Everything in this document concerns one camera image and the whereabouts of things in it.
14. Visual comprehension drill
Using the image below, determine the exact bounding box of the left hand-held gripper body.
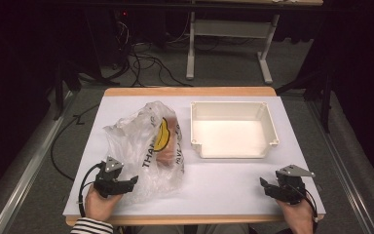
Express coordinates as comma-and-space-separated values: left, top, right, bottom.
93, 156, 125, 199

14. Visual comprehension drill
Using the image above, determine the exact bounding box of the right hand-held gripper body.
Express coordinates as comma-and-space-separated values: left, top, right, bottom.
276, 164, 316, 206

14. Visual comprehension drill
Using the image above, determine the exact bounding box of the clear printed plastic bag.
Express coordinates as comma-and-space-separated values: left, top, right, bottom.
102, 100, 185, 204

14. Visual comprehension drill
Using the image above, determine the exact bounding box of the white plastic bin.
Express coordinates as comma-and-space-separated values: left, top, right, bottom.
189, 100, 281, 160

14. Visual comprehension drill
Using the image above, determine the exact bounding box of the person's left hand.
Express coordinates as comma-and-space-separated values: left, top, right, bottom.
85, 184, 124, 222

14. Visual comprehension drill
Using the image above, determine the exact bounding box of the person's right hand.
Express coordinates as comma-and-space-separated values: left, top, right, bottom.
276, 198, 316, 234

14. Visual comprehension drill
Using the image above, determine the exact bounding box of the white table sheet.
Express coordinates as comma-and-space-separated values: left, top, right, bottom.
62, 95, 326, 217

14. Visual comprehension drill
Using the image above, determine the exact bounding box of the black metal stand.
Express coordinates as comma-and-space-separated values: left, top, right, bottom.
275, 61, 336, 134
52, 59, 83, 122

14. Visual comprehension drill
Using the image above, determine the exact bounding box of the dark computer tower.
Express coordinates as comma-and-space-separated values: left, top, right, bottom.
86, 9, 131, 70

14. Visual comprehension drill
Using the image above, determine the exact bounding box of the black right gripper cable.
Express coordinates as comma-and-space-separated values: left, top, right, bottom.
291, 184, 319, 225

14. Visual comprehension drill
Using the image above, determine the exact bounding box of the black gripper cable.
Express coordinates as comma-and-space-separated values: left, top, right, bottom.
291, 184, 319, 225
77, 163, 104, 218

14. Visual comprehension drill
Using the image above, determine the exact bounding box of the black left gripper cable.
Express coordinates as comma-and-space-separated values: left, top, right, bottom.
77, 163, 104, 218

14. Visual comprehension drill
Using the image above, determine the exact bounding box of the metal floor rail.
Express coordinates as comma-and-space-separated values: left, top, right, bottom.
306, 100, 374, 234
0, 91, 76, 234

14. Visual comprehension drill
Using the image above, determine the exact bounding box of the thin black floor cable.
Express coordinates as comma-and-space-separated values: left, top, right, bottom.
50, 103, 100, 182

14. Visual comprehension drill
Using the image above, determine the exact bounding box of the tangle of black floor cables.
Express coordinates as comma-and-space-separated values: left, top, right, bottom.
110, 19, 194, 88

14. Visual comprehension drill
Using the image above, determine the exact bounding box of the white metal desk frame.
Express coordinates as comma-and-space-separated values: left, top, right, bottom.
185, 0, 324, 86

